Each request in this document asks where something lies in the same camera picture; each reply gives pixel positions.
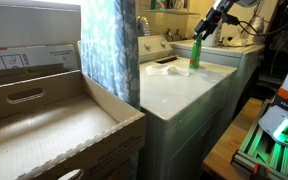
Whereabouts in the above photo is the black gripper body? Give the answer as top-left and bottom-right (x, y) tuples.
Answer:
(202, 6), (231, 33)

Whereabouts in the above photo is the green spray bottle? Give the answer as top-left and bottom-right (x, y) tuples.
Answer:
(188, 33), (203, 70)

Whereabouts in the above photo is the white washing machine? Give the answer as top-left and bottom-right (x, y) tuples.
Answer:
(168, 39), (266, 118)

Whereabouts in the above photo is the metal water faucet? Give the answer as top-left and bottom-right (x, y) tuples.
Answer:
(165, 28), (174, 42)

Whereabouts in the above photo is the white crumpled cloth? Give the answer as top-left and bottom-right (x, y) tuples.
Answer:
(145, 63), (191, 78)

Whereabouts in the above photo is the green container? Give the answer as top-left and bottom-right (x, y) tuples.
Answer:
(149, 0), (168, 10)

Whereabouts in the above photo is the blue patterned curtain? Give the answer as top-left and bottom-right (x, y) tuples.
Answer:
(79, 0), (142, 180)

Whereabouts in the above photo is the wooden platform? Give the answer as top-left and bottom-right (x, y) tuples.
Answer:
(202, 97), (265, 180)

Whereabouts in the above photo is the orange clamp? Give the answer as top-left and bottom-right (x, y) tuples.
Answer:
(252, 163), (270, 180)

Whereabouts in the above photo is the white printed cardboard box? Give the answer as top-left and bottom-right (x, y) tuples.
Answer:
(0, 43), (82, 88)

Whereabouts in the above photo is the white wall shelf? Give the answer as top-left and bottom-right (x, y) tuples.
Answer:
(140, 8), (200, 16)

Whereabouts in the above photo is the black cable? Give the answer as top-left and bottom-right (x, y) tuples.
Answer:
(226, 9), (288, 38)

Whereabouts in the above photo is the silver flexible duct hose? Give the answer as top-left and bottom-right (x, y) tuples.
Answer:
(137, 15), (152, 37)

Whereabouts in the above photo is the brown cardboard box with handle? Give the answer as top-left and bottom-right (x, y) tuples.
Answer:
(0, 69), (147, 180)

